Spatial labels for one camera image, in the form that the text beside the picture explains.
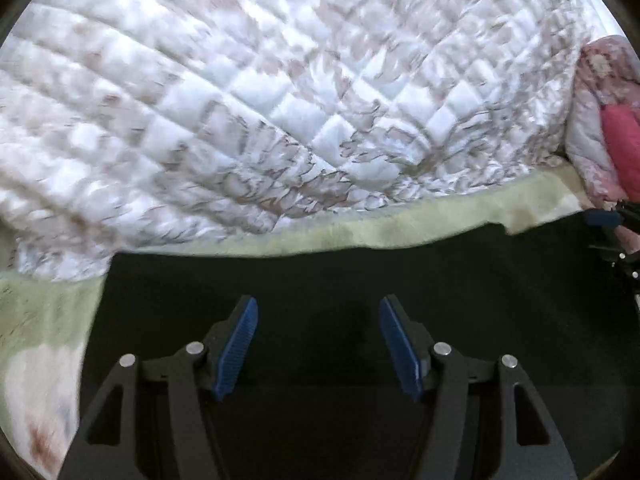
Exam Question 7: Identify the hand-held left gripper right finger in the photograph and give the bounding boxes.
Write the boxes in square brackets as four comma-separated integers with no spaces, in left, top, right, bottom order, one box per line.
[377,294,581,480]

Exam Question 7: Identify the pink floral comforter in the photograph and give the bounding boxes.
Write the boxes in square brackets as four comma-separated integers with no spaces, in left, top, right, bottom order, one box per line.
[565,35,640,256]

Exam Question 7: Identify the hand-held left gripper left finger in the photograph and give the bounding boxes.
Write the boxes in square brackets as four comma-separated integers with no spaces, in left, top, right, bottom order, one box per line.
[57,295,259,480]

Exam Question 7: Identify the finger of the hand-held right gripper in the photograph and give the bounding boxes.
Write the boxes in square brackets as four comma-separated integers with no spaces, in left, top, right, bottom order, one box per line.
[589,242,640,283]
[584,199,640,235]

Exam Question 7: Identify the black pants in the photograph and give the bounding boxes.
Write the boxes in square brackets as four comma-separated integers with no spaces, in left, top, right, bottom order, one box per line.
[80,219,640,480]

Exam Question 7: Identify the green floral fleece blanket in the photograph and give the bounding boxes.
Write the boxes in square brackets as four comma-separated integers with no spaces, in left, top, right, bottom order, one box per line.
[0,162,591,480]

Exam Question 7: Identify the white quilted bedspread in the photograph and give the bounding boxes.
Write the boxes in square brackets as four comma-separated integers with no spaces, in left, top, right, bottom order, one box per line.
[0,0,618,281]

